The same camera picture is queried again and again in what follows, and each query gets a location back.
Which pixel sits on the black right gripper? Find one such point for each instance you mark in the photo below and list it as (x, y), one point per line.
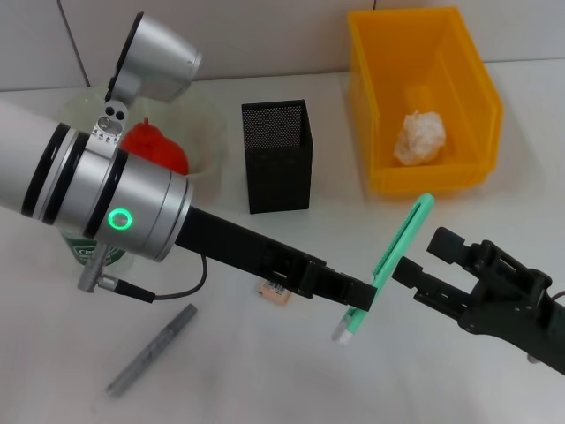
(507, 309)

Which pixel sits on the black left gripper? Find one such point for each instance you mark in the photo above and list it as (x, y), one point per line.
(243, 252)

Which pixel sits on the green utility knife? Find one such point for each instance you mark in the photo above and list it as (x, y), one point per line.
(397, 247)

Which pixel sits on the beige eraser with barcode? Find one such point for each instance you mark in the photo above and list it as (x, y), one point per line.
(273, 295)

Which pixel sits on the white paper ball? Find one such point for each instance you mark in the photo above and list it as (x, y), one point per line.
(419, 139)

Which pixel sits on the grey marker pen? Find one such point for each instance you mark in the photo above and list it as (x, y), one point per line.
(150, 349)

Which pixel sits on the red pear-shaped fruit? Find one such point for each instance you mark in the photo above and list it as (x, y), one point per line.
(154, 146)

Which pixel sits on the clear green-label water bottle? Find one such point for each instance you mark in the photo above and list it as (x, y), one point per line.
(75, 254)

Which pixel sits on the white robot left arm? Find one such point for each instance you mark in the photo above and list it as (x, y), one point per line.
(66, 176)

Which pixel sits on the black mesh pen holder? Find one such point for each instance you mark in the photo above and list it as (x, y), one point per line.
(280, 176)

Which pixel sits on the pale green glass fruit plate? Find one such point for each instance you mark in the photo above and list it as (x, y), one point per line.
(203, 132)

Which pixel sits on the yellow plastic bin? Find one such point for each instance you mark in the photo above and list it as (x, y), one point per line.
(397, 66)

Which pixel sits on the left gripper silver connector plug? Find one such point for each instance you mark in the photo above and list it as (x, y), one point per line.
(92, 274)

